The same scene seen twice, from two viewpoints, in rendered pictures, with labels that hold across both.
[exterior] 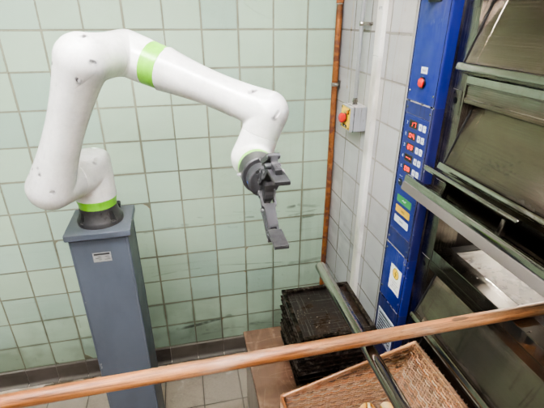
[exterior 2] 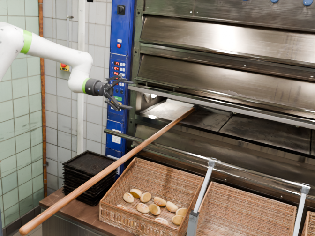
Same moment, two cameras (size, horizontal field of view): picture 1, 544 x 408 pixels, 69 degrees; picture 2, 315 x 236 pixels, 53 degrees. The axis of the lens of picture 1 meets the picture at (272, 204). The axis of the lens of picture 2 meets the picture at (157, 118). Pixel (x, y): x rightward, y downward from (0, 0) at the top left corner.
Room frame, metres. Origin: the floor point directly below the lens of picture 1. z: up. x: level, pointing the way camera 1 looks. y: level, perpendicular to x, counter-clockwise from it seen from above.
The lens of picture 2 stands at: (-0.39, 1.19, 1.94)
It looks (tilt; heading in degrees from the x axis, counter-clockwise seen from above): 19 degrees down; 306
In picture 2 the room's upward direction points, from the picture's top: 6 degrees clockwise
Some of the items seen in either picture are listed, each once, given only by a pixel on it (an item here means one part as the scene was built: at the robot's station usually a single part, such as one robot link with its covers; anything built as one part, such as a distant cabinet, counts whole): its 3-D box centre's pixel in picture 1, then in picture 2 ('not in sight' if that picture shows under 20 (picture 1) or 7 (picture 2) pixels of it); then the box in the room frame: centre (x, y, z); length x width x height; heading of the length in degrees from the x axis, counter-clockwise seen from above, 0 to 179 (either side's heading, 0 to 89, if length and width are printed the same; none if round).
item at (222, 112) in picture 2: not in sight; (203, 102); (0.88, -1.19, 1.20); 0.55 x 0.36 x 0.03; 12
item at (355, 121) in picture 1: (353, 116); (67, 64); (1.63, -0.33, 1.46); 0.10 x 0.07 x 0.10; 12
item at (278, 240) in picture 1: (278, 239); (125, 106); (0.71, -0.01, 1.42); 0.07 x 0.03 x 0.01; 12
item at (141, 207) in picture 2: not in sight; (143, 207); (0.76, -0.31, 0.62); 0.10 x 0.07 x 0.05; 9
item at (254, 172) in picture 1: (265, 184); (105, 90); (0.84, 0.02, 1.49); 0.09 x 0.07 x 0.08; 12
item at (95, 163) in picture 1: (89, 179); not in sight; (1.21, 0.59, 1.36); 0.16 x 0.13 x 0.19; 162
